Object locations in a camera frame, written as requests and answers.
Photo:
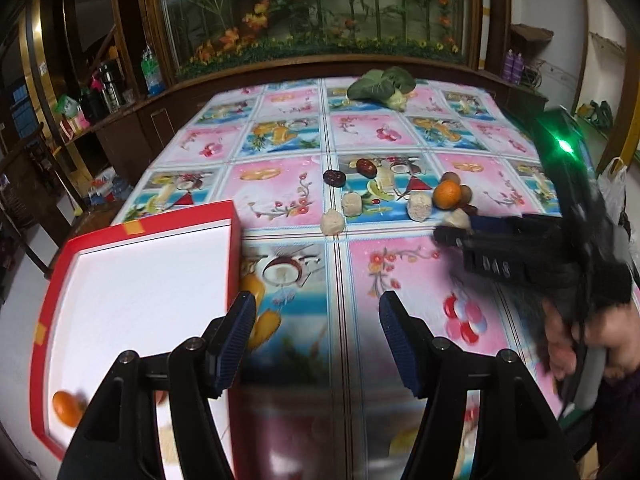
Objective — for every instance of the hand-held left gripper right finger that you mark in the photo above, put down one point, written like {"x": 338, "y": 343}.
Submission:
{"x": 400, "y": 347}

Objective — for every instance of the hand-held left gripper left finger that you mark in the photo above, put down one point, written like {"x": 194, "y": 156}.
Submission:
{"x": 234, "y": 345}

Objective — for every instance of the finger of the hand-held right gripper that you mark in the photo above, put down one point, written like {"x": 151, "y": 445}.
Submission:
{"x": 470, "y": 247}
{"x": 492, "y": 222}

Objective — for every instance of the beige peeled lump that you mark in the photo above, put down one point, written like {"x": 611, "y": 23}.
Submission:
{"x": 457, "y": 220}
{"x": 332, "y": 222}
{"x": 351, "y": 205}
{"x": 420, "y": 206}

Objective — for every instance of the small brown fruit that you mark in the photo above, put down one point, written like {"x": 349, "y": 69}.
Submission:
{"x": 466, "y": 193}
{"x": 450, "y": 177}

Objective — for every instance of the orange tangerine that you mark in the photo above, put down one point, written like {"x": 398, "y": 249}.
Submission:
{"x": 446, "y": 194}
{"x": 67, "y": 406}

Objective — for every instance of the red-rimmed white tray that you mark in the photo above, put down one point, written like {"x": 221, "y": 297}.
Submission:
{"x": 130, "y": 285}

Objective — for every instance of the red date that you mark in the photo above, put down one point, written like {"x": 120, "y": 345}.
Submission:
{"x": 366, "y": 166}
{"x": 333, "y": 177}

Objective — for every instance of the person's right hand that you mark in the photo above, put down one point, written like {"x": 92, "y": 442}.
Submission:
{"x": 617, "y": 335}

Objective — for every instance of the white plastic bag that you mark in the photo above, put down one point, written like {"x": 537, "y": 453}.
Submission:
{"x": 612, "y": 185}

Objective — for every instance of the fruit-printed tablecloth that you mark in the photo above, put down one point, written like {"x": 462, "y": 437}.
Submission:
{"x": 350, "y": 270}

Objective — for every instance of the purple bottle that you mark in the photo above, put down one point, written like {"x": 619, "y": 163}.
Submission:
{"x": 518, "y": 67}
{"x": 508, "y": 66}

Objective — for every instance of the green bok choy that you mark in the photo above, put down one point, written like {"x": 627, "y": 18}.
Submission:
{"x": 382, "y": 85}

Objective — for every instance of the pack of water bottles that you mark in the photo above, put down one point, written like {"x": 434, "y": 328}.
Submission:
{"x": 107, "y": 187}

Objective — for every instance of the dark wooden chair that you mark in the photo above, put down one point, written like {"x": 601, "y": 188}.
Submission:
{"x": 30, "y": 185}

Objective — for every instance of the flower and bamboo glass panel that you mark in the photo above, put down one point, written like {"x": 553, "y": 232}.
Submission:
{"x": 320, "y": 5}

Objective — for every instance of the green-labelled plastic bottle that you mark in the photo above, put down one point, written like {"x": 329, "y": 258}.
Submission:
{"x": 151, "y": 72}

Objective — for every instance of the steel thermos flask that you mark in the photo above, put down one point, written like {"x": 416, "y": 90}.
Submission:
{"x": 111, "y": 85}

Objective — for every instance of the stack of blue boxes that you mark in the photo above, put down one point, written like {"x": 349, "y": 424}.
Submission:
{"x": 21, "y": 110}

